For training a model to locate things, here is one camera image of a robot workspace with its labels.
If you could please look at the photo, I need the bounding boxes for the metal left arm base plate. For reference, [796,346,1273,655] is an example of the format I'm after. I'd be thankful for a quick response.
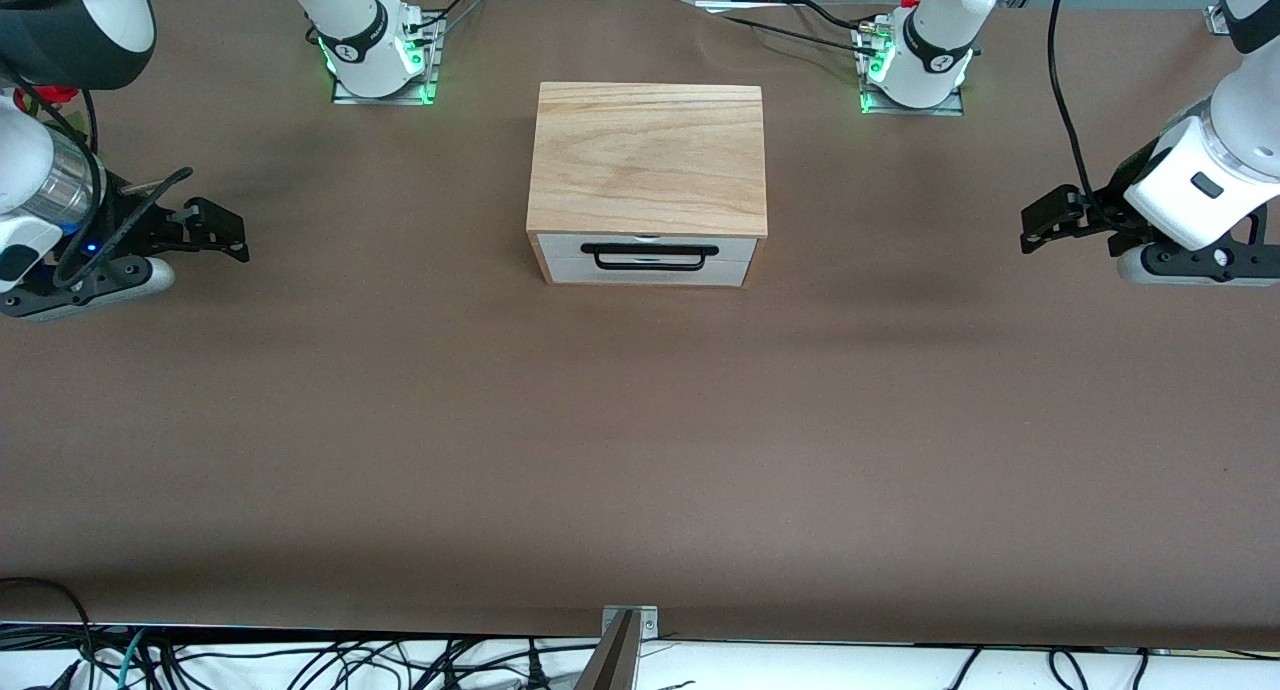
[858,20,967,118]

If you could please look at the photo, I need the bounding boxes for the black base power cable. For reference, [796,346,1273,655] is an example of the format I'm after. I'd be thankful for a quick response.
[700,0,886,59]

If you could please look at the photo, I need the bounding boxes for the brown table cover sheet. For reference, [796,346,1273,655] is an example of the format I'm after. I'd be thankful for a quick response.
[0,0,1280,653]

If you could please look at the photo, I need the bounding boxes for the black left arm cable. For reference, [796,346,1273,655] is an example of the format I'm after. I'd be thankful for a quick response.
[1047,0,1113,223]

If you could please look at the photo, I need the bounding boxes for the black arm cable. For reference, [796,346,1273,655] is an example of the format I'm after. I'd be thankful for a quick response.
[1047,0,1113,223]
[0,70,196,291]

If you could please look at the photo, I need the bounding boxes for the teal floor cable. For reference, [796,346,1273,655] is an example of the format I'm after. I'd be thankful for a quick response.
[112,628,149,690]

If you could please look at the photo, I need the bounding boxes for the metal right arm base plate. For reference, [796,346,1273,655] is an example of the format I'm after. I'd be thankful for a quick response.
[332,15,442,106]

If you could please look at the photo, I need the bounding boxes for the metal table edge bracket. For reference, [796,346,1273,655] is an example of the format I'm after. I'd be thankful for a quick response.
[601,607,661,641]

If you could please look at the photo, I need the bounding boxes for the aluminium profile bar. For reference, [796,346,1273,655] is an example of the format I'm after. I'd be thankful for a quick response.
[573,610,641,690]

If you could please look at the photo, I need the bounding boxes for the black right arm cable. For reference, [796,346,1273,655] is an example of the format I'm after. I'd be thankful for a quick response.
[0,70,196,291]

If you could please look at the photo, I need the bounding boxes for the wooden drawer cabinet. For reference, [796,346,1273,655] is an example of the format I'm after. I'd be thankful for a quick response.
[527,83,769,288]

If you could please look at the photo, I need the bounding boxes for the white drawer with black handle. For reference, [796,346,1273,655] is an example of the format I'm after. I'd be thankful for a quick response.
[538,234,753,287]

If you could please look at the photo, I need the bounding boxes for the black floor cable bundle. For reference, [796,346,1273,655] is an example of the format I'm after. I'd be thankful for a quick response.
[0,576,701,690]

